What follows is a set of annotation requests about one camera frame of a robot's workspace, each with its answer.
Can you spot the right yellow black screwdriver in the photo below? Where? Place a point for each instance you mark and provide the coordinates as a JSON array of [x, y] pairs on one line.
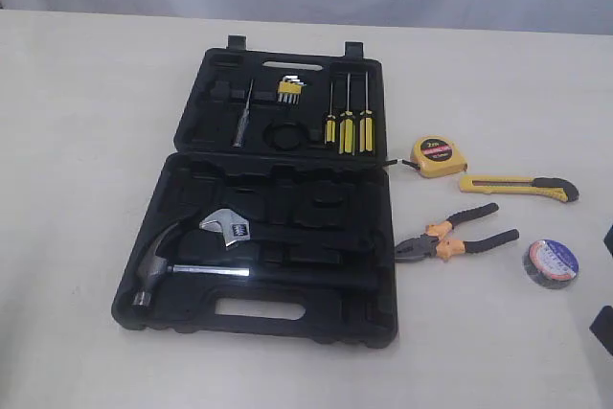
[[366, 122]]

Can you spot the yellow hex key set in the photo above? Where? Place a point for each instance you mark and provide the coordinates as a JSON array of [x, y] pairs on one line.
[[290, 89]]

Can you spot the yellow black screwdriver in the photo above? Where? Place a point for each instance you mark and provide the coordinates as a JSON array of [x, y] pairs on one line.
[[346, 125], [366, 122], [330, 124]]

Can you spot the yellow tape measure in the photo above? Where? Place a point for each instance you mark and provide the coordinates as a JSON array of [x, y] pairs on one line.
[[433, 157]]

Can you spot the black plastic tool case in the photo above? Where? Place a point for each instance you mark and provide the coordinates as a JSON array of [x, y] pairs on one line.
[[273, 214]]

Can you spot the black electrical tape roll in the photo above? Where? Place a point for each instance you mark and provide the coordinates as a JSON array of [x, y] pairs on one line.
[[550, 264]]

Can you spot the left yellow black screwdriver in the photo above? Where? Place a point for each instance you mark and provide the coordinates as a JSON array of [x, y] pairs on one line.
[[330, 124]]

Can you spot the clear handled tester screwdriver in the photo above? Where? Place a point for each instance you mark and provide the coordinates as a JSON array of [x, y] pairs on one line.
[[243, 119]]

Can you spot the steel claw hammer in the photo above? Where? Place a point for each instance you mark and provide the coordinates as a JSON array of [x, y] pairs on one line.
[[153, 268]]

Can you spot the middle yellow black screwdriver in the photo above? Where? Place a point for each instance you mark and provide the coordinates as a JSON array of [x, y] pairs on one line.
[[346, 125]]

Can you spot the yellow utility knife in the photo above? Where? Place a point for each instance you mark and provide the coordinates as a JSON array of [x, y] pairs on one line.
[[552, 187]]

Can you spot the orange black pliers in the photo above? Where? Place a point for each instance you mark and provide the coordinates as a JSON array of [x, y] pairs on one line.
[[435, 243]]

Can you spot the chrome adjustable wrench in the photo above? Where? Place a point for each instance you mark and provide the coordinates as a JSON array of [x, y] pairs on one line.
[[235, 229]]

